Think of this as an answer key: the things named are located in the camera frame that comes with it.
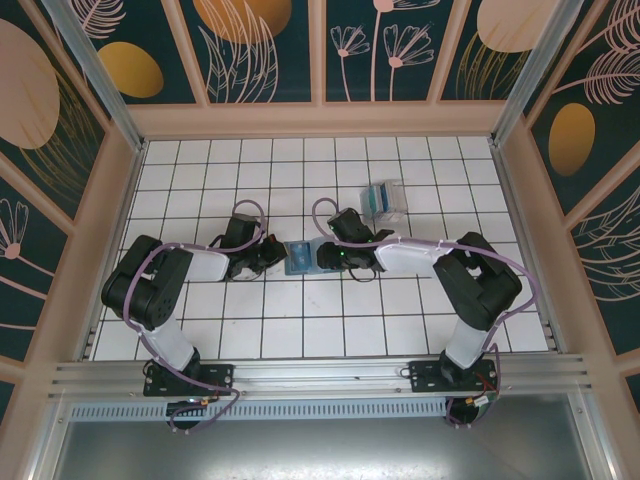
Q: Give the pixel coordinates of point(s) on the blue leather card holder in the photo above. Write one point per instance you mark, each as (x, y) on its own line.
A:
(299, 257)

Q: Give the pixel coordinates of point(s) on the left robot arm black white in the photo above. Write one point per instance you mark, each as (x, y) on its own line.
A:
(145, 285)

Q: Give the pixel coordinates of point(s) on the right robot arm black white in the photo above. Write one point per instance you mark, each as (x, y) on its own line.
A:
(480, 290)

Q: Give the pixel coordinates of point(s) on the clear acrylic card box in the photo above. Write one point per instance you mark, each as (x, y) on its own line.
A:
(385, 212)

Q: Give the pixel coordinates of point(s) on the teal credit card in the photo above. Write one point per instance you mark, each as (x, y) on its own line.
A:
(372, 197)

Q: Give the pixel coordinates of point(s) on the blue credit card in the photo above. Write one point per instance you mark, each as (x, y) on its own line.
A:
(387, 195)

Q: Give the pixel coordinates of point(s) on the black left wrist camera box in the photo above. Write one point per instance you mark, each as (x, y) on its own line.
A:
(243, 229)

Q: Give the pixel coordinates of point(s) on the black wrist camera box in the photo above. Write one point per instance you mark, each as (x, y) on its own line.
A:
(350, 225)
(243, 229)

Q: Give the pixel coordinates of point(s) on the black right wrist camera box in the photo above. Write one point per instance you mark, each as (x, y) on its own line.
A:
(350, 225)

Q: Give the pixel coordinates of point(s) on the aluminium front rail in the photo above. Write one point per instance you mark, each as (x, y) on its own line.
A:
(320, 375)

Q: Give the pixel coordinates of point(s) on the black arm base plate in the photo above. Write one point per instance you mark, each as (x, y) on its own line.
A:
(220, 377)
(425, 375)

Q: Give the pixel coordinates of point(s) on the aluminium side rail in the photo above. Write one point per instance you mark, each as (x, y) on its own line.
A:
(554, 337)
(86, 347)

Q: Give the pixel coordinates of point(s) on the aluminium frame post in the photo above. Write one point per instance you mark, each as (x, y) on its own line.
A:
(100, 75)
(525, 65)

